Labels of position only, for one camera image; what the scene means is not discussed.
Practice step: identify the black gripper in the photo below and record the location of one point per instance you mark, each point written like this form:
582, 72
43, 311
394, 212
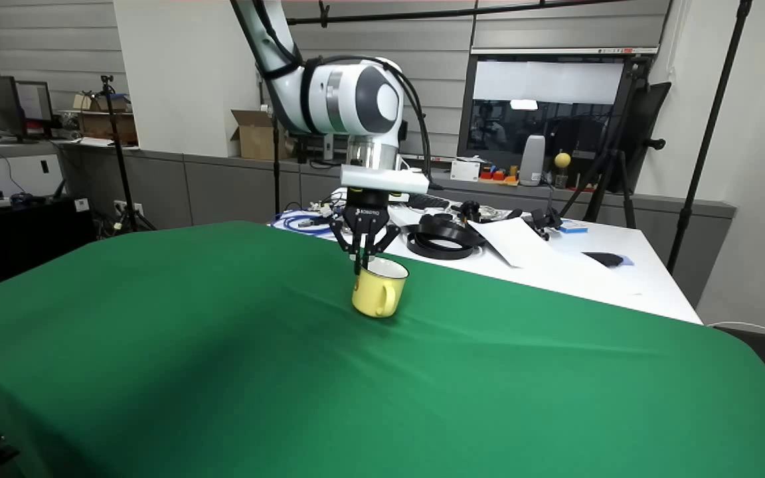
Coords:
368, 212

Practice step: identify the yellow enamel cup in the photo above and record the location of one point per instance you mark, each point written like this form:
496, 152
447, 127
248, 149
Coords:
376, 294

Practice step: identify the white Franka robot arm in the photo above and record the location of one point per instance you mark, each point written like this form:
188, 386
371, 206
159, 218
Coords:
346, 96

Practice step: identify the black computer monitor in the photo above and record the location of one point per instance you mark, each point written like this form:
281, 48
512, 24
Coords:
311, 149

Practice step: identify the small white box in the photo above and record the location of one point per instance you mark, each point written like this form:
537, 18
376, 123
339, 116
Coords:
467, 172

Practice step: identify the white paper sheet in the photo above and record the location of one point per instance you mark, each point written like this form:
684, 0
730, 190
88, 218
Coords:
514, 239

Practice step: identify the open cardboard box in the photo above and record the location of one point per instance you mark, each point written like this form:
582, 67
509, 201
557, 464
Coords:
252, 137

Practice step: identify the grey partition counter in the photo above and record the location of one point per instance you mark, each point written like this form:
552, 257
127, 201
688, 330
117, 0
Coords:
214, 186

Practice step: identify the white cylindrical container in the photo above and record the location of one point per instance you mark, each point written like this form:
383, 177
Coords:
532, 160

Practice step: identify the green tablecloth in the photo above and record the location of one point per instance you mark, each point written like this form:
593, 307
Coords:
224, 374

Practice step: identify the blue tape piece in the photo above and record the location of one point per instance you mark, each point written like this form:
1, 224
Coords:
574, 230

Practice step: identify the yellow ball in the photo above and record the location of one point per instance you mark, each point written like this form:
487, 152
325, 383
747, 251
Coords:
564, 160

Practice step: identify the white table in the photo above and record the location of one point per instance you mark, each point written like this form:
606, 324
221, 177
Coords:
577, 281

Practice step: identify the dark framed window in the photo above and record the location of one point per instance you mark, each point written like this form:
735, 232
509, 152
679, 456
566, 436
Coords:
546, 88

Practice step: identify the small black flat object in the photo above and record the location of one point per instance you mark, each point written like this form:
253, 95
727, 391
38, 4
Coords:
606, 258

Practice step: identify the thin black tripod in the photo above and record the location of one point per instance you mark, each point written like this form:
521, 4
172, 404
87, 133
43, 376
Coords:
120, 149

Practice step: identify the black tripod with panel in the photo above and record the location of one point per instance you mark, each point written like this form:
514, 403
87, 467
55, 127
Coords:
618, 149

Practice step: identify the brown cardboard box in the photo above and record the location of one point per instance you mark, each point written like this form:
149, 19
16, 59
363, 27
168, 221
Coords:
108, 127

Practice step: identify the black cabinet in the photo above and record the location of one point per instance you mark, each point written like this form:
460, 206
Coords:
19, 239

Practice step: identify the tall black light stand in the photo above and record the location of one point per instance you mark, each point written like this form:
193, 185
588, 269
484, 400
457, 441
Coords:
706, 143

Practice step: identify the dark monitor on desk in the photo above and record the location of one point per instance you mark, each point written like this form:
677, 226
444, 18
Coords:
7, 105

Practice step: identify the grey wrist camera bar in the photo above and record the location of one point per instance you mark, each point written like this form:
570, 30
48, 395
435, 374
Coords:
383, 181

